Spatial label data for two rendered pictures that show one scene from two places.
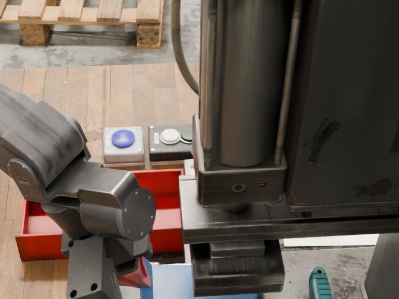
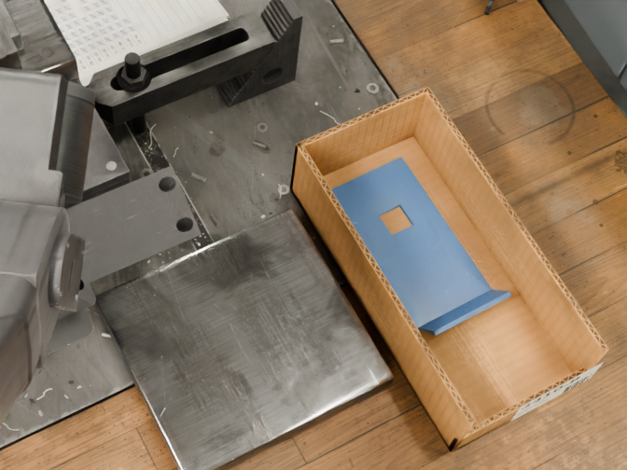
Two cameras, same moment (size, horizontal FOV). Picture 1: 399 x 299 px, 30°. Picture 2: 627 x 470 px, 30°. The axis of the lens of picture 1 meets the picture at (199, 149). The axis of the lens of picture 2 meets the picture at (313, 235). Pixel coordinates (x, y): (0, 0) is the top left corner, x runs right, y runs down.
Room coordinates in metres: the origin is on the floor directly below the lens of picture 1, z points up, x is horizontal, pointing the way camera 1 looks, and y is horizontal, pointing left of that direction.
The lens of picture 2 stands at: (0.54, 0.42, 1.73)
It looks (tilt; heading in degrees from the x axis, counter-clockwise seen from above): 63 degrees down; 237
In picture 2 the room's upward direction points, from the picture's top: 10 degrees clockwise
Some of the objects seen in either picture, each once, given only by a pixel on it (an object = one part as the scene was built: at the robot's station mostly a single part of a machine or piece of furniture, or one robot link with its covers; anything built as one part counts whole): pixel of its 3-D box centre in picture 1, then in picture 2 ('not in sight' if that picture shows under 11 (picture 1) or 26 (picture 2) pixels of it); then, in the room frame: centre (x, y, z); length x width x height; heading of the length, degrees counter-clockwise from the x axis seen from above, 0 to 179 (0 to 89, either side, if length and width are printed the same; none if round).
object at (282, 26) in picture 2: not in sight; (256, 49); (0.30, -0.09, 0.95); 0.06 x 0.03 x 0.09; 5
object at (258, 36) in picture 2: not in sight; (181, 76); (0.37, -0.09, 0.95); 0.15 x 0.03 x 0.10; 5
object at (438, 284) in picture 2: not in sight; (417, 241); (0.25, 0.10, 0.92); 0.15 x 0.07 x 0.03; 96
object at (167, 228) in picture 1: (104, 213); not in sight; (0.73, 0.14, 0.93); 0.25 x 0.12 x 0.06; 95
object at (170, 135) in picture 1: (170, 138); not in sight; (0.90, 0.05, 0.93); 0.03 x 0.03 x 0.02
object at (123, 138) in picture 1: (123, 140); not in sight; (0.89, 0.13, 0.93); 0.04 x 0.04 x 0.02
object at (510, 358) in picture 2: not in sight; (442, 263); (0.24, 0.13, 0.93); 0.25 x 0.13 x 0.08; 95
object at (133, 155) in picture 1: (124, 151); not in sight; (0.89, 0.13, 0.90); 0.07 x 0.07 x 0.06; 5
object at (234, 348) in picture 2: not in sight; (243, 341); (0.40, 0.13, 0.91); 0.17 x 0.16 x 0.02; 5
